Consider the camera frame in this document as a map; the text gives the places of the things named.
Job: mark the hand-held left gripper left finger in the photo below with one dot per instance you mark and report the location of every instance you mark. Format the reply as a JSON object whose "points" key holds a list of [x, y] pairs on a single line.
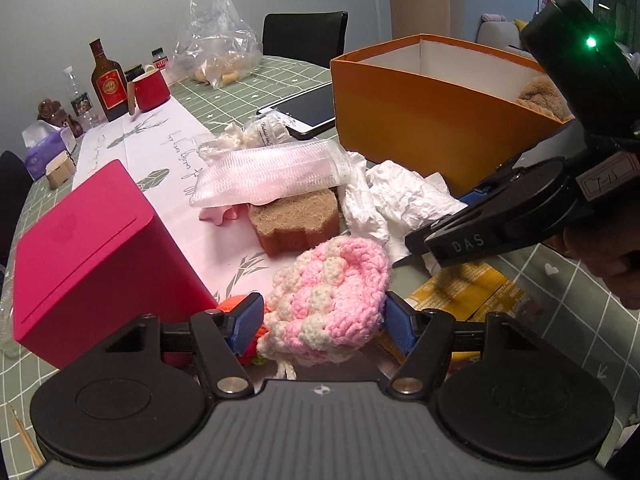
{"points": [[247, 327]]}

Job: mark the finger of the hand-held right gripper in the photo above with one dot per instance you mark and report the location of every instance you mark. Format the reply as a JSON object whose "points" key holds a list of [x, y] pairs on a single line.
{"points": [[480, 191], [460, 245]]}

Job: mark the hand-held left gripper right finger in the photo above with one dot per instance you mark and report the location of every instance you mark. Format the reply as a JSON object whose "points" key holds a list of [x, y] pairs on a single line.
{"points": [[400, 327]]}

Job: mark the pink white crocheted pouch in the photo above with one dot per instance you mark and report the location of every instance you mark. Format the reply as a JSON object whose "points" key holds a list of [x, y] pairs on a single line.
{"points": [[330, 290]]}

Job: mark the orange cardboard box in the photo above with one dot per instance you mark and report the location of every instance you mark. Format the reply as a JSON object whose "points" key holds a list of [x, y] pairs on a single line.
{"points": [[415, 115]]}

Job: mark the person's right hand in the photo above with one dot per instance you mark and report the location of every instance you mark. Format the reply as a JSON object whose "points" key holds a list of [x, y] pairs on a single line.
{"points": [[610, 260]]}

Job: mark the orange crocheted item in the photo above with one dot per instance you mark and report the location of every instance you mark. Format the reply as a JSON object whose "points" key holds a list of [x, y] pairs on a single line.
{"points": [[230, 304]]}

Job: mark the yellow snack packet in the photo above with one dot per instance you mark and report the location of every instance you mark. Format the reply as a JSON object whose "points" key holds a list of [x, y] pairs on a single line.
{"points": [[465, 285]]}

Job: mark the brown plush toy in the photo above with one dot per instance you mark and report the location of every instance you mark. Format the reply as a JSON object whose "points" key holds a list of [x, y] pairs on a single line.
{"points": [[542, 92]]}

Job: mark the crumpled white tissue paper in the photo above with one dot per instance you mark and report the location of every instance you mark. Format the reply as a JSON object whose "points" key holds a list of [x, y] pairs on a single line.
{"points": [[400, 195]]}

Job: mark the brown loofah sponge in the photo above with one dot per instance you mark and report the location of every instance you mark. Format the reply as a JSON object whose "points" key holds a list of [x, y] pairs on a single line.
{"points": [[295, 225]]}

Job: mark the grey sofa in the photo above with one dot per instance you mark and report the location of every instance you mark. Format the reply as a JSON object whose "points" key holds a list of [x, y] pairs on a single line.
{"points": [[500, 35]]}

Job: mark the clear mesh plastic sleeve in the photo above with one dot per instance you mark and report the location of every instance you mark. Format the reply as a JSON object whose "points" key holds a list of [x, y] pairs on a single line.
{"points": [[270, 170]]}

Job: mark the magenta plastic box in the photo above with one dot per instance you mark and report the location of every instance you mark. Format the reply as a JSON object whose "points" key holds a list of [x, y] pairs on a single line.
{"points": [[90, 260]]}

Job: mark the white tablet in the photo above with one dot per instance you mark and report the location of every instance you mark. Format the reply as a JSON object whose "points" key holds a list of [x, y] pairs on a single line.
{"points": [[310, 105]]}

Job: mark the clear wrapped white packet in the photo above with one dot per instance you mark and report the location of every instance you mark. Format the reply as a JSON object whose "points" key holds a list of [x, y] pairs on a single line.
{"points": [[267, 132]]}

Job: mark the white printed table runner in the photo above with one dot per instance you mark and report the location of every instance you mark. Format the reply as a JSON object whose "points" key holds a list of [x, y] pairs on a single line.
{"points": [[150, 150]]}

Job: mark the black chair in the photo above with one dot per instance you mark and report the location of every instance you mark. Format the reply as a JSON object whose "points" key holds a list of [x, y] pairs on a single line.
{"points": [[305, 32]]}

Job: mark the small wooden box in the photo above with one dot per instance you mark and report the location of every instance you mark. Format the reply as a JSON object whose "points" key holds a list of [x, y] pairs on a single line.
{"points": [[60, 172]]}

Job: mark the bamboo skewer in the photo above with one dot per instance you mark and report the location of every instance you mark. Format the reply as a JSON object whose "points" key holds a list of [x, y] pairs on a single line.
{"points": [[25, 435]]}

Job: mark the red mug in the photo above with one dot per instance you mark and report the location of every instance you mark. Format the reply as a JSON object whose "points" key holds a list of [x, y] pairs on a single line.
{"points": [[152, 92]]}

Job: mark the purple tissue box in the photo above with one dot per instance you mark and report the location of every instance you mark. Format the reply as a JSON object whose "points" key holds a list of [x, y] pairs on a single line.
{"points": [[42, 157]]}

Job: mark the dark chair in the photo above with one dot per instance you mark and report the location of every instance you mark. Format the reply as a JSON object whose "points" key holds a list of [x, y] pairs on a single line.
{"points": [[12, 200]]}

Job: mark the small black jar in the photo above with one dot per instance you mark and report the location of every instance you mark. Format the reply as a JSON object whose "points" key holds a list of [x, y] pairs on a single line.
{"points": [[134, 74]]}

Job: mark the clear plastic water bottle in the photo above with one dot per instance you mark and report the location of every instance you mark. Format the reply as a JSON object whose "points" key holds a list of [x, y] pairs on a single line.
{"points": [[80, 105]]}

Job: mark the brown liquor bottle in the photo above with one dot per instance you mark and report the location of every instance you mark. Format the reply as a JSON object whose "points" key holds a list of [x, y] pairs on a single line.
{"points": [[107, 85]]}

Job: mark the small dark jar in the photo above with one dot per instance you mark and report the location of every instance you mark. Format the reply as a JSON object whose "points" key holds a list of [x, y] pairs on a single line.
{"points": [[160, 59]]}

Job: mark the brown bear figurine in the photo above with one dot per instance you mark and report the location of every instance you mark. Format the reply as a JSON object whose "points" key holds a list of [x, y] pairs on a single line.
{"points": [[52, 110]]}

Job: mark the clear plastic bag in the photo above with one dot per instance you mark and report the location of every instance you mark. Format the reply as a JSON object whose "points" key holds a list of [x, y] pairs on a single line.
{"points": [[215, 35]]}

